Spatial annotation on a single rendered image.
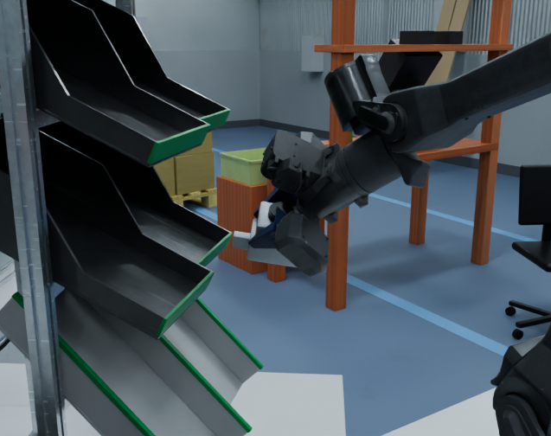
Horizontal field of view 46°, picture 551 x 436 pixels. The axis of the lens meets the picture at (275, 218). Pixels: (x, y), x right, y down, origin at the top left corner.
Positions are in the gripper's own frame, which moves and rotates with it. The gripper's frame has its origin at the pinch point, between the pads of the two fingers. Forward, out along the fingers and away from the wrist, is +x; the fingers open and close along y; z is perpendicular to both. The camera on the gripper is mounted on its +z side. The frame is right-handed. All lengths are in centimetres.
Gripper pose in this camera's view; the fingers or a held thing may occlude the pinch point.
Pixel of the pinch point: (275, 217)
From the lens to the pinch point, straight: 75.5
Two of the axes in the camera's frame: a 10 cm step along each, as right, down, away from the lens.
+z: -6.7, -5.9, -4.6
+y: -1.1, 6.9, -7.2
